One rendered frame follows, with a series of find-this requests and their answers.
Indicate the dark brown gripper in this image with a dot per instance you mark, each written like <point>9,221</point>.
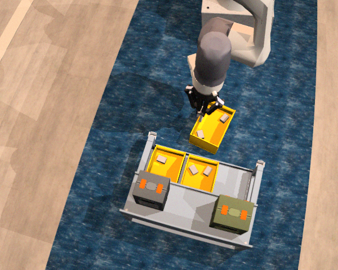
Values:
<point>196,100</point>

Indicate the yellow bin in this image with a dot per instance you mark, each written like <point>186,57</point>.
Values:
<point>172,167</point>
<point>199,180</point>
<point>213,130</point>

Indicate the grey metal shelf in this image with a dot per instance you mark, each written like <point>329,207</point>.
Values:
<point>188,210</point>

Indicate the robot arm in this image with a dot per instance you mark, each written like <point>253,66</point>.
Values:
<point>250,46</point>

